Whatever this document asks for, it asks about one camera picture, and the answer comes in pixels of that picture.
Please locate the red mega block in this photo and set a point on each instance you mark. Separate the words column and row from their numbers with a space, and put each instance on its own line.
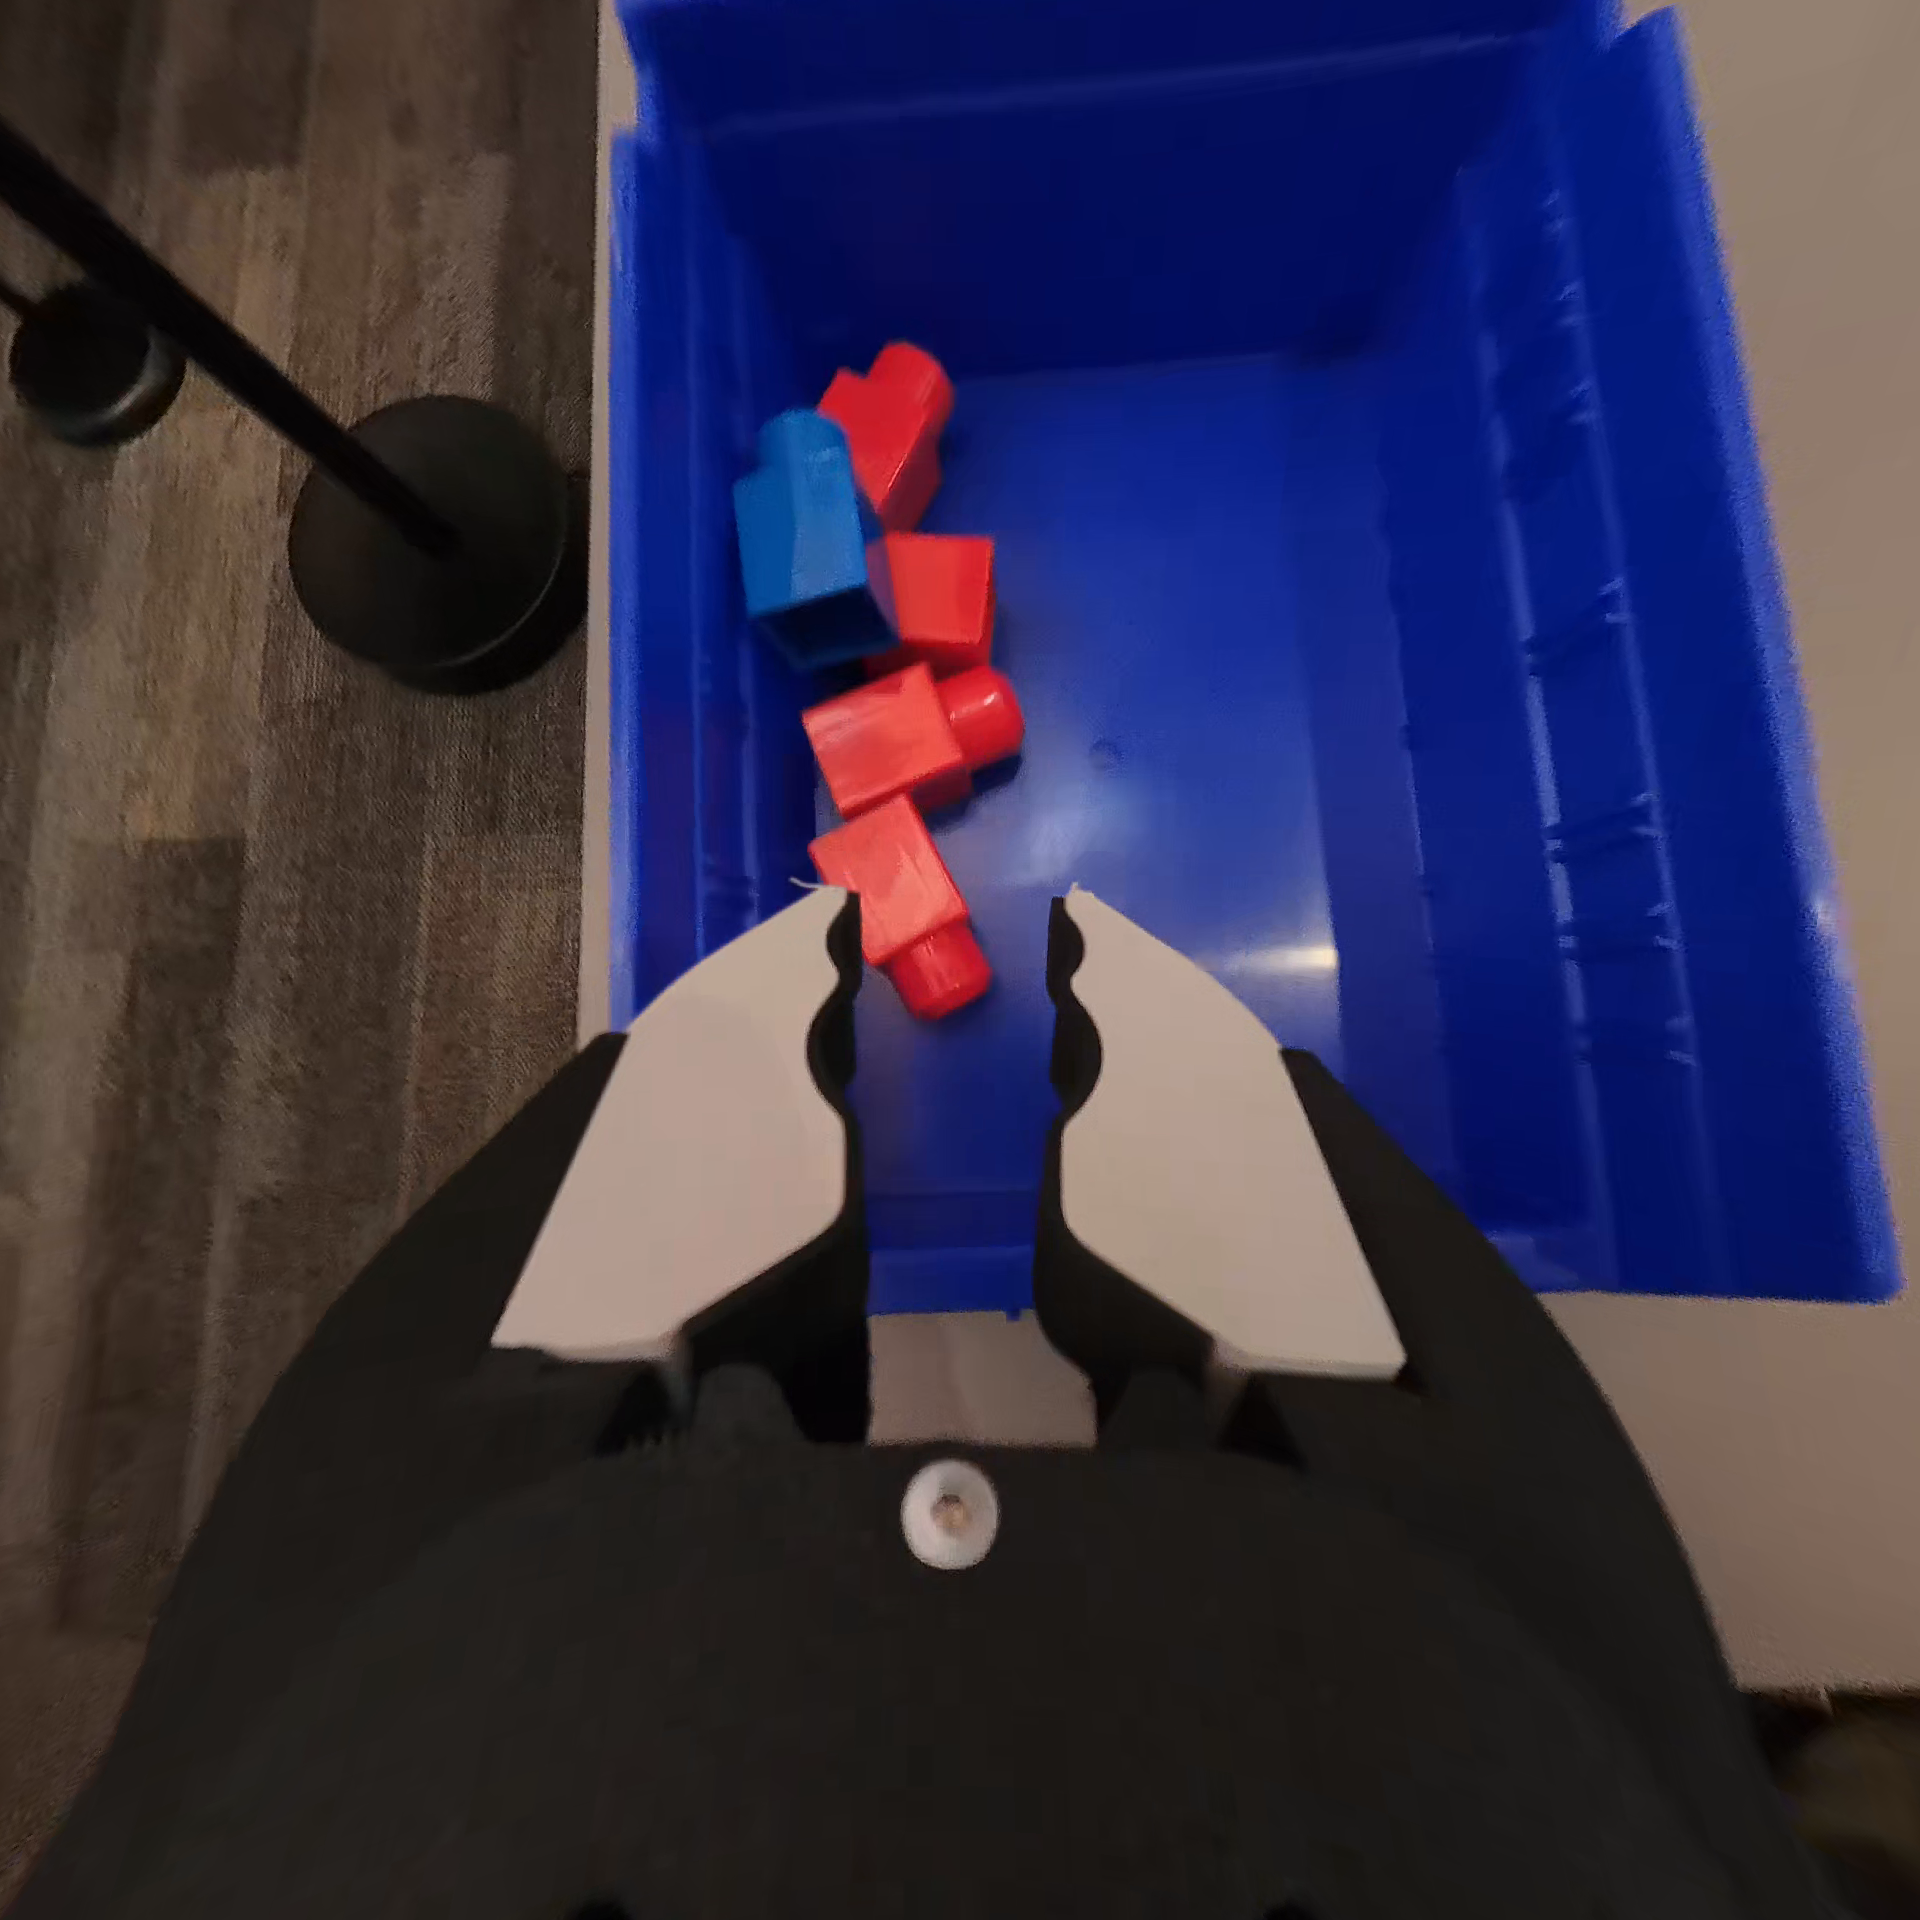
column 896, row 436
column 944, row 598
column 896, row 885
column 885, row 744

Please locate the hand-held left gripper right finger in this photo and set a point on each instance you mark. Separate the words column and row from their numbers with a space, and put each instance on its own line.
column 1198, row 1185

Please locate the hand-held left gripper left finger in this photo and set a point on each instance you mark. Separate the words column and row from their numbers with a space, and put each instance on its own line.
column 703, row 1169

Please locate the blue plastic bin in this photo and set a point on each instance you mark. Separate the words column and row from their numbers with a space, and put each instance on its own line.
column 1198, row 598

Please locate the black stand pole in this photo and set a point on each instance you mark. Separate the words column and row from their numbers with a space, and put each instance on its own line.
column 224, row 347

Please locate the large black round stand base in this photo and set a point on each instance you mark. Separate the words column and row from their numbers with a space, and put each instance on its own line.
column 479, row 615

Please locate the small black round stand base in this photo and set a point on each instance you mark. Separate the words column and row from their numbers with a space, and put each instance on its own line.
column 89, row 384

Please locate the blue mega block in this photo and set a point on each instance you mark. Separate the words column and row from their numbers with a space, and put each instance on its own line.
column 800, row 525

